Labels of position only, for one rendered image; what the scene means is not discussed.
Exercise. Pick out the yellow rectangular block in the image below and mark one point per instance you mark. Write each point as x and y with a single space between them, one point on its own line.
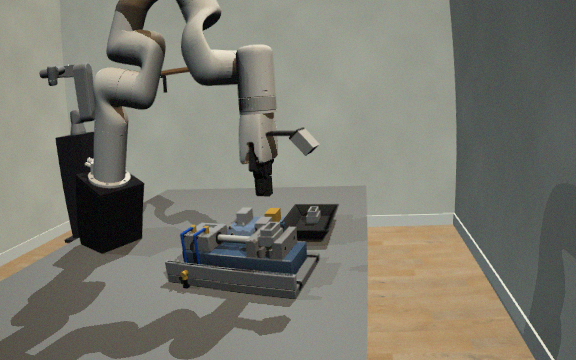
275 213

